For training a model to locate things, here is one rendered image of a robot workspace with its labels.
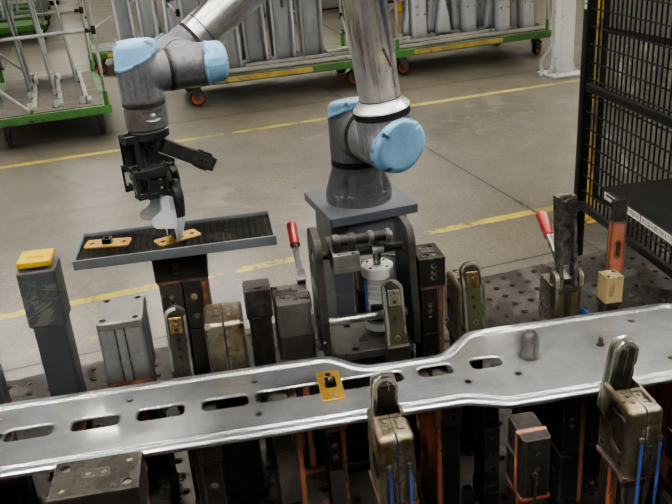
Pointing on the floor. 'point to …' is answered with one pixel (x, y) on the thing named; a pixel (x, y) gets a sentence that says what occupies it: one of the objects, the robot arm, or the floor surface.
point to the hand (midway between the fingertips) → (176, 230)
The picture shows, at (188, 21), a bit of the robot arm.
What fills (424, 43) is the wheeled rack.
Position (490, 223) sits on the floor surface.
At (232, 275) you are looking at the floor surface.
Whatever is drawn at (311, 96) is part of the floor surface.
